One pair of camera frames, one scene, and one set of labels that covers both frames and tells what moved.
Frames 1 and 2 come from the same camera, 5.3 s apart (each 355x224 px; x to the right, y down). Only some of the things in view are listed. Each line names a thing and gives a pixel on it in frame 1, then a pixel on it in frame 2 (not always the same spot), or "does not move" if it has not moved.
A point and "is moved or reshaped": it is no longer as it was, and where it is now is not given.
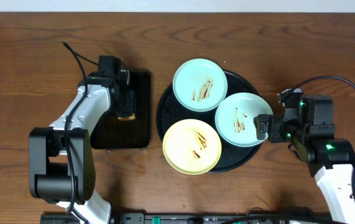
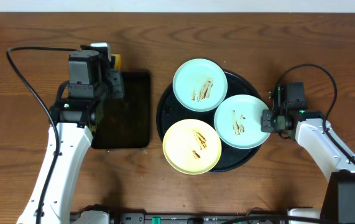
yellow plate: x=192 y=147 does not move
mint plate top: x=199 y=84 does not move
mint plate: x=234 y=118 does not move
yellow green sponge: x=131 y=117 is moved or reshaped
